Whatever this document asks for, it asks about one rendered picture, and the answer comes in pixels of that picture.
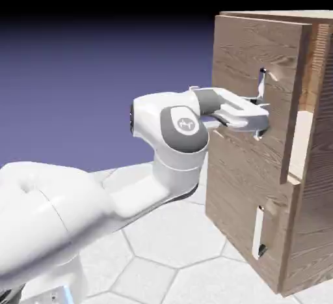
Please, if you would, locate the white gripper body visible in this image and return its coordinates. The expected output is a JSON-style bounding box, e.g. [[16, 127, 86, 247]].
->
[[213, 87, 272, 132]]

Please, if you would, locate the curved shiny metal handle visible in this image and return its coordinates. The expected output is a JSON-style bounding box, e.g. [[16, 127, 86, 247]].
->
[[256, 67, 269, 104]]

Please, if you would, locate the large wood cabinet door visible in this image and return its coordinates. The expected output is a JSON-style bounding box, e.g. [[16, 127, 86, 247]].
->
[[210, 14, 313, 186]]

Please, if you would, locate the small wood cabinet door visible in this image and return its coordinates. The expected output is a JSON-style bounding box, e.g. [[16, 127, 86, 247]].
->
[[204, 130, 303, 296]]

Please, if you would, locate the light wood cabinet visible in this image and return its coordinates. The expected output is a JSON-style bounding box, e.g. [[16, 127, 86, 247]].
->
[[204, 9, 333, 297]]

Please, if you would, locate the pale metal door handle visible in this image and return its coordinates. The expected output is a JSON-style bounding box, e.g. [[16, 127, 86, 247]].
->
[[251, 204, 269, 261]]

